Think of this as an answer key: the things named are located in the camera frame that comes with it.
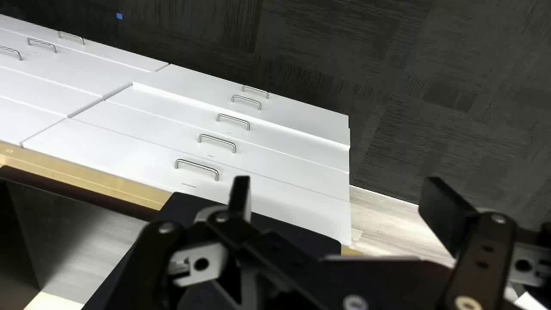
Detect white counter drawer unit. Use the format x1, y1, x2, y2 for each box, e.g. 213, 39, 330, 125
0, 15, 168, 147
20, 63, 352, 245

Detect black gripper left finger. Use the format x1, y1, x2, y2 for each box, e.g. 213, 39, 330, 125
108, 175, 345, 310

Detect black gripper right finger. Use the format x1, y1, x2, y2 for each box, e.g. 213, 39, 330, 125
416, 177, 551, 310

